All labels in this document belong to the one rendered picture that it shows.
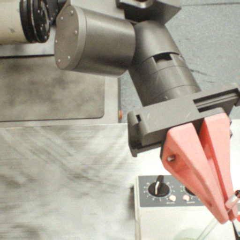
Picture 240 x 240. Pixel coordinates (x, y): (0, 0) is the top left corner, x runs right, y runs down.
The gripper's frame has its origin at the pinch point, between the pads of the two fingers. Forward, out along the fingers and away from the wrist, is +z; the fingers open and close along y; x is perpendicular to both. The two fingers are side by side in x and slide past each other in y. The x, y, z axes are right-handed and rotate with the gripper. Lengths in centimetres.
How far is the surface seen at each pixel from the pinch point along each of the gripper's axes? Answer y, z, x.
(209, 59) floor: 66, -95, 102
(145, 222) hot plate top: -4.4, -4.7, 17.0
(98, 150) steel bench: -7.4, -21.4, 25.9
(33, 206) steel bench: -20.3, -14.5, 25.9
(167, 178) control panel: 1.7, -11.4, 22.4
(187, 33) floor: 63, -118, 102
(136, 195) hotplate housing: -3.9, -9.8, 21.1
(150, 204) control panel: -2.6, -7.5, 19.4
